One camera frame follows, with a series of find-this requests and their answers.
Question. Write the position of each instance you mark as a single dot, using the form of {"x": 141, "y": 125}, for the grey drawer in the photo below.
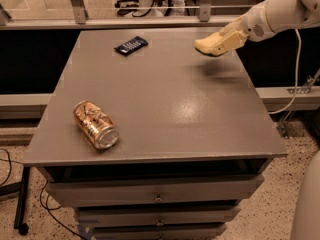
{"x": 166, "y": 232}
{"x": 157, "y": 216}
{"x": 178, "y": 190}

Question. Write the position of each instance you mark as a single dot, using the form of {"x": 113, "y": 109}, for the gold soda can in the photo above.
{"x": 97, "y": 126}

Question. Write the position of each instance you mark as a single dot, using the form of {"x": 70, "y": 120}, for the bottom grey drawer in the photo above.
{"x": 166, "y": 232}

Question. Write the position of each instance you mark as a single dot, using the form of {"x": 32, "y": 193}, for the metal window rail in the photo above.
{"x": 101, "y": 14}

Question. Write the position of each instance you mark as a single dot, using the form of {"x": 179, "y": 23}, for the blue rxbar wrapper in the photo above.
{"x": 131, "y": 46}

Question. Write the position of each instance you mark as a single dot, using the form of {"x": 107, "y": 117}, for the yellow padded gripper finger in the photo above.
{"x": 229, "y": 38}

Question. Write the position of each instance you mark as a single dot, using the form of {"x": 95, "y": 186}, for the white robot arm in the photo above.
{"x": 292, "y": 14}

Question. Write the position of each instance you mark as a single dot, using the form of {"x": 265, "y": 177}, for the yellow sponge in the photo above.
{"x": 206, "y": 45}

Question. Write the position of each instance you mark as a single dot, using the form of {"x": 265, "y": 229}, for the black floor stand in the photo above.
{"x": 21, "y": 188}

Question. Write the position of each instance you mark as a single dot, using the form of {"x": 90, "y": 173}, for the top grey drawer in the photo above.
{"x": 178, "y": 190}

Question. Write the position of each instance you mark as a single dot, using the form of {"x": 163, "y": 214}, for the grey drawer cabinet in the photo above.
{"x": 179, "y": 114}

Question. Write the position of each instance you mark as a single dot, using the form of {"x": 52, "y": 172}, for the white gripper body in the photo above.
{"x": 254, "y": 24}

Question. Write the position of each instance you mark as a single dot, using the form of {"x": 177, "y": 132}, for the middle grey drawer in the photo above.
{"x": 157, "y": 216}

